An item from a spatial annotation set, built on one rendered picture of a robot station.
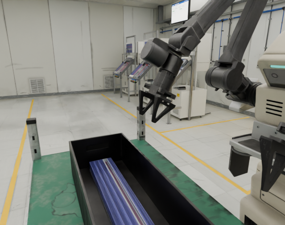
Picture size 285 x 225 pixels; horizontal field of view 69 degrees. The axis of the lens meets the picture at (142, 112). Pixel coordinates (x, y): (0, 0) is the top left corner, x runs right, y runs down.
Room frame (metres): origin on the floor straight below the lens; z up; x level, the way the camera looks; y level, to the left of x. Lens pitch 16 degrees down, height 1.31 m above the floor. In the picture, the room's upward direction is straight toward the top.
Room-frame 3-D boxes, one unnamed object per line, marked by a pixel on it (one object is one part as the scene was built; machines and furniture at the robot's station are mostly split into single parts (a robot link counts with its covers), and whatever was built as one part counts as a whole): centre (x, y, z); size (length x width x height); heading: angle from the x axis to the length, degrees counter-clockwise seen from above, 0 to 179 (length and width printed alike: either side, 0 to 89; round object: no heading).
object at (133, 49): (7.12, 0.29, 0.95); 1.37 x 0.82 x 1.90; 115
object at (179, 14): (4.42, -0.79, 2.10); 0.58 x 0.14 x 0.41; 25
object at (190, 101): (4.48, -0.92, 0.95); 1.36 x 0.82 x 1.90; 115
